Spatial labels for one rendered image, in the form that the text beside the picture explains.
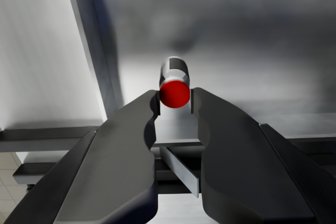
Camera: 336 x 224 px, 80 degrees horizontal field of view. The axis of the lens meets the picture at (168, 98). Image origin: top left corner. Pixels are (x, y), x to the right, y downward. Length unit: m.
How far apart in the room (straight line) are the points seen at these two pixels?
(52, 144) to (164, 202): 0.18
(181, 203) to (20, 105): 0.25
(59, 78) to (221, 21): 0.17
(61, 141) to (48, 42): 0.10
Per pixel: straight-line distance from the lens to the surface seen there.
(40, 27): 0.22
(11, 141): 0.28
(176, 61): 0.15
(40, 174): 0.31
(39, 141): 0.26
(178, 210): 0.36
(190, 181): 0.22
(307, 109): 0.26
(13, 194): 2.35
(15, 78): 0.26
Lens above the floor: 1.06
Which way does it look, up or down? 59 degrees down
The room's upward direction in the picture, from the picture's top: 179 degrees counter-clockwise
